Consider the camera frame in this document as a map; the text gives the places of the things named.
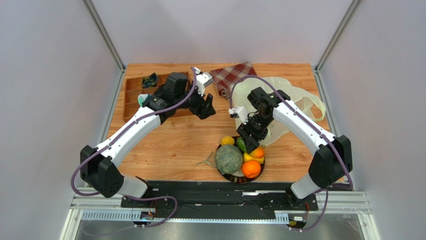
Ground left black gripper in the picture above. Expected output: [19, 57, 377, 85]
[175, 81, 216, 120]

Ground translucent avocado print plastic bag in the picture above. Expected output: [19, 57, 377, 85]
[230, 76, 327, 147]

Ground yellow fake bell pepper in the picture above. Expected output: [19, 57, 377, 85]
[243, 153, 265, 164]

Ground small yellow fake fruit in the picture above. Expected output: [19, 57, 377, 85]
[220, 136, 235, 146]

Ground orange fake fruit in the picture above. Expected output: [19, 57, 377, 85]
[241, 160, 262, 179]

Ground green netted fake melon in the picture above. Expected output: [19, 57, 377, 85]
[197, 144, 243, 174]

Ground dark rimmed ceramic plate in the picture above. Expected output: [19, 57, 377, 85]
[216, 136, 266, 184]

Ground green orange fake mango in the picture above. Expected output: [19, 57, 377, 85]
[236, 137, 265, 159]

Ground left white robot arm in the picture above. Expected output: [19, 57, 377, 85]
[71, 67, 216, 198]

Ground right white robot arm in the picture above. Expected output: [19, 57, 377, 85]
[228, 87, 353, 200]

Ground red plaid folded cloth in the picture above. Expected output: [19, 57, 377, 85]
[209, 62, 257, 100]

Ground dark patterned rolled sock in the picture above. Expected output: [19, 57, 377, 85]
[141, 72, 159, 89]

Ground teal white sock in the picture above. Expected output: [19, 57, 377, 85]
[137, 93, 151, 107]

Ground wooden compartment tray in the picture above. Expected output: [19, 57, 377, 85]
[122, 71, 195, 123]

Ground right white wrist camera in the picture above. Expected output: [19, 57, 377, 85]
[228, 106, 249, 124]

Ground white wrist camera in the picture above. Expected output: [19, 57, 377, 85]
[228, 106, 249, 124]
[191, 67, 214, 97]

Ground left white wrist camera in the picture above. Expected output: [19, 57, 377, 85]
[191, 67, 214, 97]

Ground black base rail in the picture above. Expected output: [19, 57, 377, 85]
[117, 179, 320, 221]

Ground left aluminium frame post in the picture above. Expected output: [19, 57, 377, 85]
[82, 0, 126, 72]

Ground aluminium frame post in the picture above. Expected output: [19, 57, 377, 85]
[82, 0, 126, 72]
[315, 0, 363, 72]

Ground right aluminium frame post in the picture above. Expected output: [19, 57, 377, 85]
[315, 0, 363, 72]

